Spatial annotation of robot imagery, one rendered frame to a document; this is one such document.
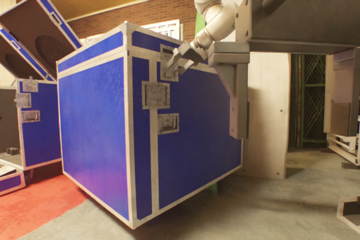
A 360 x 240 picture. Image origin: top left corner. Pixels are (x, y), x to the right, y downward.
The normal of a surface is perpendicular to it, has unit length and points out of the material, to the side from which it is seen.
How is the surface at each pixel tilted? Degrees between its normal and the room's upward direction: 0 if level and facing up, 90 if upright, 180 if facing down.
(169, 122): 90
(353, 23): 90
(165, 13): 90
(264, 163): 90
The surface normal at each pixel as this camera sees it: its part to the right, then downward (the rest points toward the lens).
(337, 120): -1.00, 0.00
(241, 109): 0.03, 0.09
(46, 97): 0.90, 0.04
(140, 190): 0.74, 0.06
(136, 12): -0.36, 0.08
